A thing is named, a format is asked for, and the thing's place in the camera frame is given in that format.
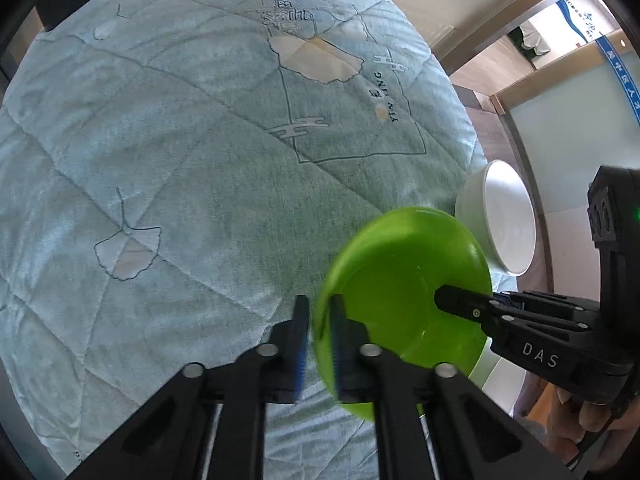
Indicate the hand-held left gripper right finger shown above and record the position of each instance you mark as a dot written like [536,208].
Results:
[350,360]

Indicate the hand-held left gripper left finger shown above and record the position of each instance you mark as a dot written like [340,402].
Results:
[301,350]

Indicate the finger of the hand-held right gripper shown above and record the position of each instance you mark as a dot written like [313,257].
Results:
[465,307]
[550,300]

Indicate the person's right hand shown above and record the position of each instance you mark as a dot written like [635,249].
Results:
[575,425]

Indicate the light blue quilted blanket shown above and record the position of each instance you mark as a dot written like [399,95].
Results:
[175,160]

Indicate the green bowl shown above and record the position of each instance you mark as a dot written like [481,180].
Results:
[400,280]

